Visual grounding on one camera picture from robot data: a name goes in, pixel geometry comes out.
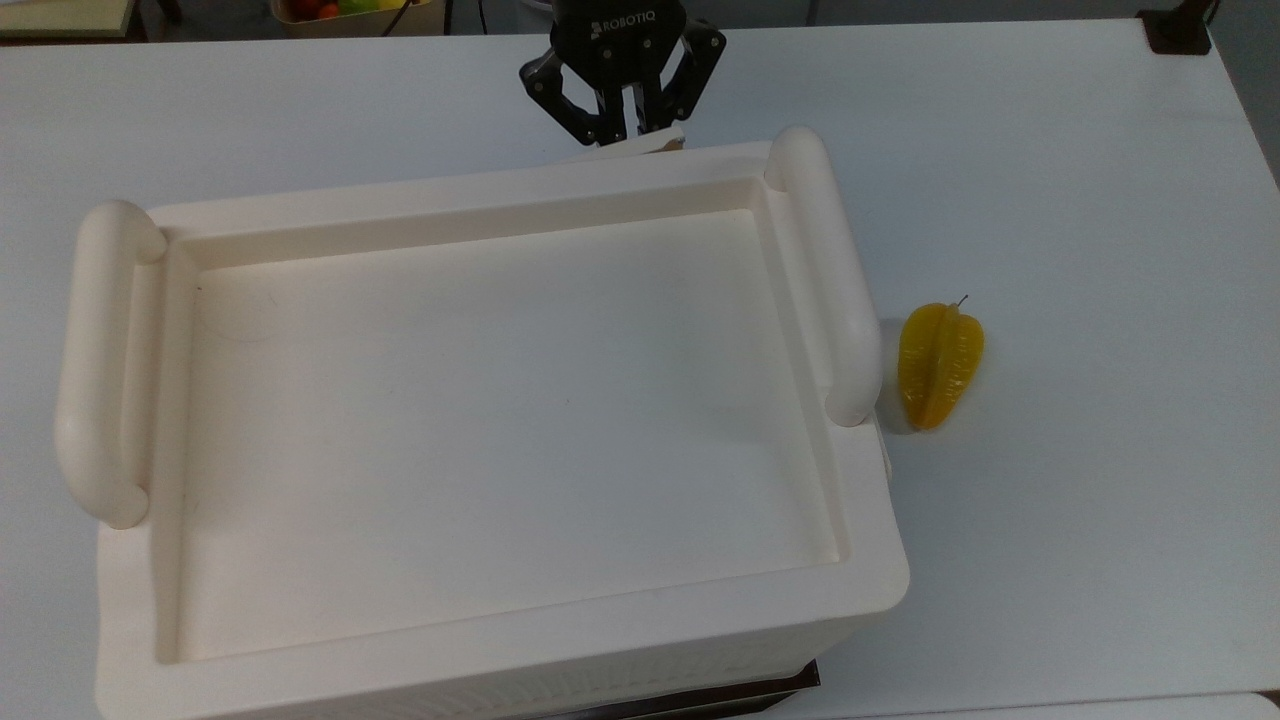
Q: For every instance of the white plastic cabinet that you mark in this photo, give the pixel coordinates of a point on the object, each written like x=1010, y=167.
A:
x=500, y=430

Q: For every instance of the yellow starfruit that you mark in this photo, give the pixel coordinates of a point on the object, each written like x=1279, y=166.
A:
x=938, y=365

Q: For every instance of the beige basket with fruits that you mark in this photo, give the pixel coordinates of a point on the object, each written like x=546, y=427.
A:
x=350, y=18

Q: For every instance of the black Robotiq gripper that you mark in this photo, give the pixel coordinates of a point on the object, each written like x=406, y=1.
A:
x=620, y=35

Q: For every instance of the black table clamp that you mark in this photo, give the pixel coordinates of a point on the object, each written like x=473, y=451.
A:
x=1178, y=30

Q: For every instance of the pale yellow board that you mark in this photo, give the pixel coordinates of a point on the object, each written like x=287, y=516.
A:
x=60, y=15

